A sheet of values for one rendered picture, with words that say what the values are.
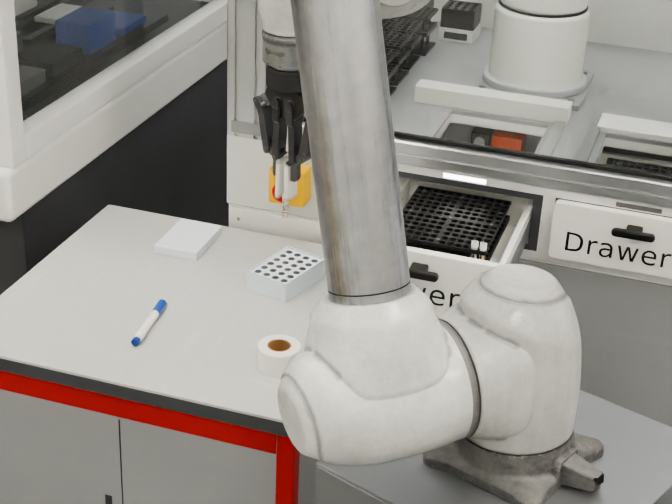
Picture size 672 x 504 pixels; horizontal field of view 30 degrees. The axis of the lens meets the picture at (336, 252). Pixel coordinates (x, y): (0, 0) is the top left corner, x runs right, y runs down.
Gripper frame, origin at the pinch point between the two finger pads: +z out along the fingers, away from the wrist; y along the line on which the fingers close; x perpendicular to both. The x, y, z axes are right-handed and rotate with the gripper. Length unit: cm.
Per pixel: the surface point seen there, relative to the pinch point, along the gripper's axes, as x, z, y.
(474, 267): 3.6, 7.0, 35.0
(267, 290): -1.8, 21.9, -2.2
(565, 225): 34, 10, 37
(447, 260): 2.4, 6.7, 30.7
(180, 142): 61, 33, -75
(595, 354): 38, 37, 45
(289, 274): 2.1, 19.6, -0.3
